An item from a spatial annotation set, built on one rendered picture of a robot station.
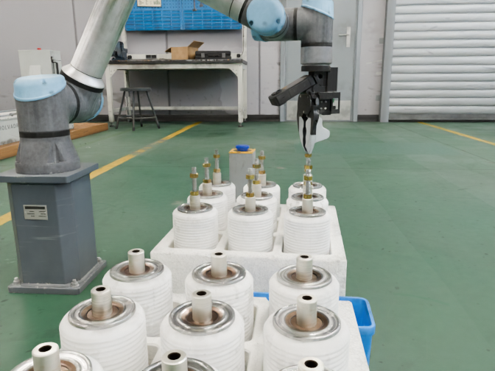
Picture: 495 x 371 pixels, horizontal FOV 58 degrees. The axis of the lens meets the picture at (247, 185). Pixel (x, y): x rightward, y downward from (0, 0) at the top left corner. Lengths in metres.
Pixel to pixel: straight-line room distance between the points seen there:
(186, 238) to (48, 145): 0.43
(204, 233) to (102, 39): 0.59
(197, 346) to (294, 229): 0.45
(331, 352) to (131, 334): 0.22
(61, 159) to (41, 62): 3.37
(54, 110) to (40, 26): 5.59
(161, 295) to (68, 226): 0.58
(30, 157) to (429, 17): 5.47
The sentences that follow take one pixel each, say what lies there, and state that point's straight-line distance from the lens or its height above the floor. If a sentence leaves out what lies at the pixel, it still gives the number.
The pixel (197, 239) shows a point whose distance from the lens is 0.92.
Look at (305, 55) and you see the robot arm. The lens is 1.10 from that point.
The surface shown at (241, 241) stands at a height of 0.20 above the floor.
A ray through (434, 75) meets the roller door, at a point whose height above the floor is 0.58.
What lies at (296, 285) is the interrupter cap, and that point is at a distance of 0.60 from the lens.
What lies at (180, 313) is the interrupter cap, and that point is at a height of 0.25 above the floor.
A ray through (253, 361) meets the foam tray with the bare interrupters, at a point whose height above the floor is 0.18.
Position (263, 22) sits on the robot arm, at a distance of 0.96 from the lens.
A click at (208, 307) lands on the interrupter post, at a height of 0.27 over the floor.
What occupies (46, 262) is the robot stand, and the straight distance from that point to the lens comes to 1.22.
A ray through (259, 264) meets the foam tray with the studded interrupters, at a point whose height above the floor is 0.16.
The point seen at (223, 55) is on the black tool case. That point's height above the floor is 0.81.
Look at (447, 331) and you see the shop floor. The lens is 1.07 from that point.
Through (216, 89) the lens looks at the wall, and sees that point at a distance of 5.98.
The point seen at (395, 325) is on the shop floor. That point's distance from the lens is 1.05.
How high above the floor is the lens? 0.51
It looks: 13 degrees down
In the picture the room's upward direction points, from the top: straight up
